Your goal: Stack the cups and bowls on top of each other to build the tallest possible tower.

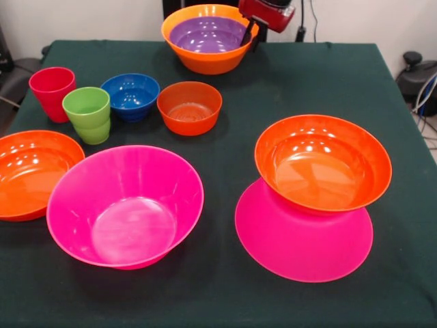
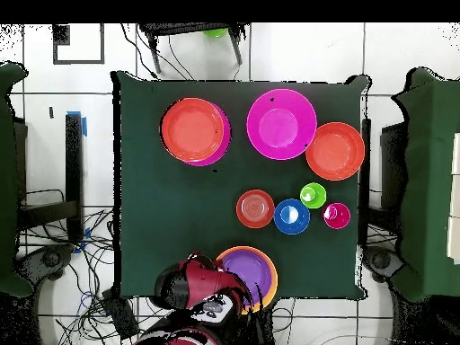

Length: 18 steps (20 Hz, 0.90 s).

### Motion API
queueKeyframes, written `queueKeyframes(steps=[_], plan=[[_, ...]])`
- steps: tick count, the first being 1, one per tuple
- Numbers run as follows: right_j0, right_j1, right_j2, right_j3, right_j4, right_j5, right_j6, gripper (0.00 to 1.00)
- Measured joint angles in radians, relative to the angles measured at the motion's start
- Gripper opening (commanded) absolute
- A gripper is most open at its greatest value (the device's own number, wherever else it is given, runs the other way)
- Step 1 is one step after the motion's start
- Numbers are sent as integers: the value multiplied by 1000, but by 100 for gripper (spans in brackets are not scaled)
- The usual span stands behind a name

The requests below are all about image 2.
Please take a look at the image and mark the small red bowl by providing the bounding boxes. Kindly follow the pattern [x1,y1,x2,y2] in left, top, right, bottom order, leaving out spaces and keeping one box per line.
[235,189,276,230]

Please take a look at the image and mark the pink bowl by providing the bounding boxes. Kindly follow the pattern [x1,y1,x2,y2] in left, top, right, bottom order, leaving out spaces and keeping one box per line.
[246,88,318,161]
[184,102,233,167]

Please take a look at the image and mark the deep red-orange bowl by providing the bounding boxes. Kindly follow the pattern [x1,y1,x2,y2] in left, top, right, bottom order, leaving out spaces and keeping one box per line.
[160,97,226,163]

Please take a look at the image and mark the orange bowl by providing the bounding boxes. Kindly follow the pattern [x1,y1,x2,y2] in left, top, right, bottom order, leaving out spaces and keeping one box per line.
[214,245,279,314]

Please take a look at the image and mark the blue bowl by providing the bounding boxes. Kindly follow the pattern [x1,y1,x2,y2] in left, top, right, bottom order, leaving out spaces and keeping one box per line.
[273,198,311,235]

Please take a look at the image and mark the dark green tablecloth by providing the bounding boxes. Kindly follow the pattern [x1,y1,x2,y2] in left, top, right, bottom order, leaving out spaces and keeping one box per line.
[111,70,371,301]

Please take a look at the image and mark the green cup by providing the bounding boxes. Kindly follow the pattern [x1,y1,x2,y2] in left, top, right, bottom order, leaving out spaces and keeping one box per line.
[299,181,327,210]

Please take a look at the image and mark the red cup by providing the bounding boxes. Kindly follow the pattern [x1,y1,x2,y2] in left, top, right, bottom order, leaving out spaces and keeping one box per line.
[322,202,352,230]

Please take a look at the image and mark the shallow red-orange bowl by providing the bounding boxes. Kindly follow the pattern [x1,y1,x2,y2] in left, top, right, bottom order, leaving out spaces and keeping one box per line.
[305,121,367,181]

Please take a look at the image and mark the lime green bowl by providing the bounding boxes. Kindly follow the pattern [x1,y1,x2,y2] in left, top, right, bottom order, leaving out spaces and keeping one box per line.
[202,27,229,39]

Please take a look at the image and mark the blue tape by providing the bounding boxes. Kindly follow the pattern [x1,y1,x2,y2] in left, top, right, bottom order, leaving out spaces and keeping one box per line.
[66,111,88,137]

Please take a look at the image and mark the black office chair base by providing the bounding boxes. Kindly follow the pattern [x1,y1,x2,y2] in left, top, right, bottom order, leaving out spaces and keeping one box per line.
[15,243,76,285]
[362,245,404,284]

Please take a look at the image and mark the black power strip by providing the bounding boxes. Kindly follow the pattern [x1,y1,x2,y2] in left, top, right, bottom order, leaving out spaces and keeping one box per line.
[101,287,140,341]

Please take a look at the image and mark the black stool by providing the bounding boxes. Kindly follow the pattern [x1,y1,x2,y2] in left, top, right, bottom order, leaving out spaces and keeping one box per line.
[137,22,250,75]

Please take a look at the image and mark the green cloth side table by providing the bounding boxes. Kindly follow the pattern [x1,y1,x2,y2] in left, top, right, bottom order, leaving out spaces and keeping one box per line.
[390,67,460,303]
[0,61,33,297]

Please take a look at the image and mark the white boxes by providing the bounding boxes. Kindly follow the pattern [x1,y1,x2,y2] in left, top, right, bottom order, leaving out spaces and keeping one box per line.
[446,132,460,265]

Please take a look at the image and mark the black cable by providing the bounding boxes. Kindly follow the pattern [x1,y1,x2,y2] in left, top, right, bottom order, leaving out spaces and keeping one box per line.
[119,22,159,80]

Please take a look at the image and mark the black table frame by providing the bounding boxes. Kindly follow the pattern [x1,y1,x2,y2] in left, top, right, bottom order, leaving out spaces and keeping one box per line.
[359,118,372,249]
[15,113,84,245]

